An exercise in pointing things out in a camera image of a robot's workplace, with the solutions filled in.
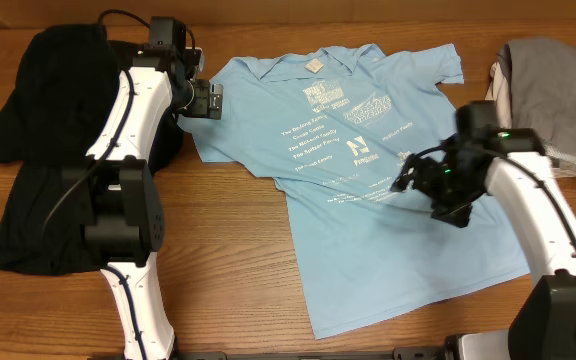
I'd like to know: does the grey folded garment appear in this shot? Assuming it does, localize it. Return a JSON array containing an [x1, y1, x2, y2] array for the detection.
[[496, 37, 576, 156]]

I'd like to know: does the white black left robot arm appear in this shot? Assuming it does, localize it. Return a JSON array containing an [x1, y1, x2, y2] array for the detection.
[[59, 44, 223, 359]]

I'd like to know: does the light blue printed t-shirt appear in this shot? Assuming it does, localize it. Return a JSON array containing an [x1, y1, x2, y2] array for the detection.
[[179, 44, 528, 339]]

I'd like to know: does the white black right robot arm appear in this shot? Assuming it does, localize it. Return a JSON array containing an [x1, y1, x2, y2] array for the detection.
[[391, 101, 576, 360]]

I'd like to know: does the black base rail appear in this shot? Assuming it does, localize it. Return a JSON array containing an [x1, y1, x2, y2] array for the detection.
[[87, 345, 449, 360]]

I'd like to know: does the black t-shirt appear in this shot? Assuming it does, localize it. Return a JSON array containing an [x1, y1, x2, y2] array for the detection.
[[0, 24, 179, 276]]

